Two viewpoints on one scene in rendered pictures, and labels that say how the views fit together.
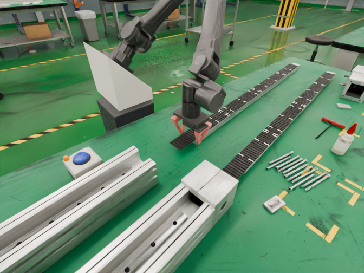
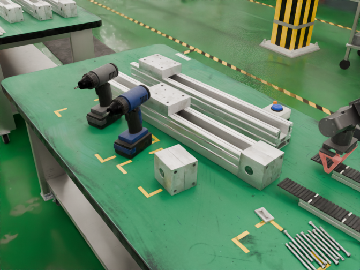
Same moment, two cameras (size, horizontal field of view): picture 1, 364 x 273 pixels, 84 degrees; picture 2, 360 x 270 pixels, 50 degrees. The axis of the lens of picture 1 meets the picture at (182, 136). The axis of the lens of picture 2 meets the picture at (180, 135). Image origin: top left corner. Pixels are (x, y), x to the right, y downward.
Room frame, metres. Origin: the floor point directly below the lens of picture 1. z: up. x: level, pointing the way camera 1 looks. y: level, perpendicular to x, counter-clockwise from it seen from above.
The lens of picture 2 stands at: (0.09, -1.03, 1.54)
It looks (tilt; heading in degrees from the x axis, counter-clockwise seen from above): 32 degrees down; 93
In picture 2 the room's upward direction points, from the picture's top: 1 degrees clockwise
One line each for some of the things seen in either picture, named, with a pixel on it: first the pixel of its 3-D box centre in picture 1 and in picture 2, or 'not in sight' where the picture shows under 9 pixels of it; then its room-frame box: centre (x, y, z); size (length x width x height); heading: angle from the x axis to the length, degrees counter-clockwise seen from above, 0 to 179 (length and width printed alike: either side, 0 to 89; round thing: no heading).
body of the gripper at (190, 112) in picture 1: (191, 108); (342, 135); (0.54, -0.03, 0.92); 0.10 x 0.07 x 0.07; 47
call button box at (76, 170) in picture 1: (86, 167); (274, 116); (0.40, 0.27, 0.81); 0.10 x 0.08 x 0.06; 46
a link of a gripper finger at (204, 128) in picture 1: (196, 130); (332, 158); (0.52, -0.05, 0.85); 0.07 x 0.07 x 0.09; 47
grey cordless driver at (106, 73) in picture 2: not in sight; (97, 98); (-0.27, 0.21, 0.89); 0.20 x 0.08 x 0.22; 60
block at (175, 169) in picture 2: not in sight; (178, 167); (0.05, -0.10, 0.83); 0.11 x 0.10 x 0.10; 36
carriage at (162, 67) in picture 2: not in sight; (159, 68); (-0.07, 0.55, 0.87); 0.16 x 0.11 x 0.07; 136
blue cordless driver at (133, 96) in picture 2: not in sight; (126, 125); (-0.13, 0.04, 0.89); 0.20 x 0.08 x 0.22; 60
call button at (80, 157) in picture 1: (81, 158); (277, 107); (0.40, 0.28, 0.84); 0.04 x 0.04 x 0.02
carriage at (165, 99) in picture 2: not in sight; (164, 102); (-0.02, 0.24, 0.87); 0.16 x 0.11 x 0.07; 136
